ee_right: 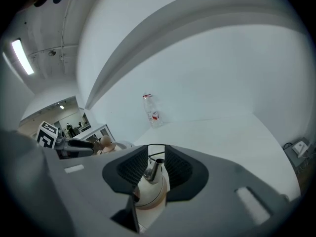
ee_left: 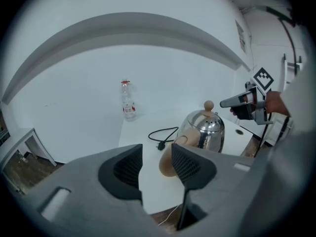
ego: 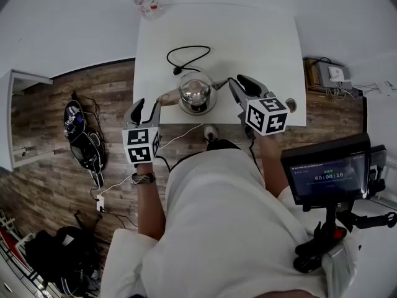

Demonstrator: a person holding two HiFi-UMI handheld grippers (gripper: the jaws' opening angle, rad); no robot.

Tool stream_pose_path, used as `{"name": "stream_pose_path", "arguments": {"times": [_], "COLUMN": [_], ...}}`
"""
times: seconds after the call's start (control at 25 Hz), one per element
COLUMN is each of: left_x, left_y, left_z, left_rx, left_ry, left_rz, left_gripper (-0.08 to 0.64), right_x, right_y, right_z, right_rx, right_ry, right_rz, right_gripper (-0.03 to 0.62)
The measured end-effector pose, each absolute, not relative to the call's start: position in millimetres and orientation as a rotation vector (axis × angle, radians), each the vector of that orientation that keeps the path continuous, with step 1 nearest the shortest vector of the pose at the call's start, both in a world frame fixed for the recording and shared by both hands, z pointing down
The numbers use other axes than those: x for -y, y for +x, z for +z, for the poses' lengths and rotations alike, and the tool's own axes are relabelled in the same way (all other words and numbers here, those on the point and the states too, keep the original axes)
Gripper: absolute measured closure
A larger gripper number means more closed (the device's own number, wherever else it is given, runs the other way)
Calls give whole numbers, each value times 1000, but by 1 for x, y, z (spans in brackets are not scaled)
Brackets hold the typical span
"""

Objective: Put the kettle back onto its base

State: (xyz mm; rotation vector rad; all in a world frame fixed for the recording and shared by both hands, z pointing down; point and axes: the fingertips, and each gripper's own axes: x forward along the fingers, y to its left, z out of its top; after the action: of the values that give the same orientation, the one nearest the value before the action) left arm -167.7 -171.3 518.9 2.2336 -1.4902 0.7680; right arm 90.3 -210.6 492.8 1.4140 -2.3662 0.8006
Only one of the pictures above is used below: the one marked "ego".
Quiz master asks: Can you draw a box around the black floor cable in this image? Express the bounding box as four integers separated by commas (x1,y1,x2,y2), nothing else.
100,209,140,229

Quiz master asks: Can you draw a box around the person's black trouser leg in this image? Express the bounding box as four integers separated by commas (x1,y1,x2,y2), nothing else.
205,138,243,152

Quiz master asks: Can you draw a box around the person's white sneaker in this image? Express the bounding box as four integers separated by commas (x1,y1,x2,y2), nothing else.
203,124,220,144

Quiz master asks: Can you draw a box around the person's right forearm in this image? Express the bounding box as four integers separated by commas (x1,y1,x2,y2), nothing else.
257,133,295,199

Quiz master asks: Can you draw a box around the grey network device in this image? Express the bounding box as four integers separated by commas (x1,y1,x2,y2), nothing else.
316,61,353,89

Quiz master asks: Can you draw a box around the white cable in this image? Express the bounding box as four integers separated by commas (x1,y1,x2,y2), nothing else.
98,124,205,197

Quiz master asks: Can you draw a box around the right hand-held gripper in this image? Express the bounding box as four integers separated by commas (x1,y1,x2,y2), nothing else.
228,74,290,140

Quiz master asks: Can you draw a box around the black backpack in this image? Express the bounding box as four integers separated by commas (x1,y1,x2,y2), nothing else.
24,225,104,298

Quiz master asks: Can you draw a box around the stainless steel kettle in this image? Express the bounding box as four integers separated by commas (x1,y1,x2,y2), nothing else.
154,70,230,116

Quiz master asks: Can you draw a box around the striped wrist bracelet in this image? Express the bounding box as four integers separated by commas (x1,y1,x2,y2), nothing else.
131,172,157,186

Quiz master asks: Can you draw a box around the person's left forearm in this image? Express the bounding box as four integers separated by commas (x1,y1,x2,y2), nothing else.
133,163,167,240

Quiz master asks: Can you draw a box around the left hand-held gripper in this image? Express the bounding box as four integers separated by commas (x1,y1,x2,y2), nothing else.
121,97,163,168

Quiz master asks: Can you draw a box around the white router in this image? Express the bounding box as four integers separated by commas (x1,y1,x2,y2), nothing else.
328,66,346,83

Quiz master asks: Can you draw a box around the black base power cord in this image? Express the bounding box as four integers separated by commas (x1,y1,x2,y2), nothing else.
166,45,212,76

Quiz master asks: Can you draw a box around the black bag with white print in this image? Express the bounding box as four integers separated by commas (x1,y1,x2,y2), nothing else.
63,99,108,188

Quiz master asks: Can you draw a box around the person's white shirt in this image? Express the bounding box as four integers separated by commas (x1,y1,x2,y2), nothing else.
100,148,362,298

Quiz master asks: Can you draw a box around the red and white rack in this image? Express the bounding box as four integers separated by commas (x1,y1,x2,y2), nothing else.
0,209,35,293

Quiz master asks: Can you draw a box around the black monitor screen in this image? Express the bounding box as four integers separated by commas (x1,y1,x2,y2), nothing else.
280,132,372,206

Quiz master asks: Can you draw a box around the white side table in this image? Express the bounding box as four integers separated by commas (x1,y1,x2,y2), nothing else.
0,68,57,171

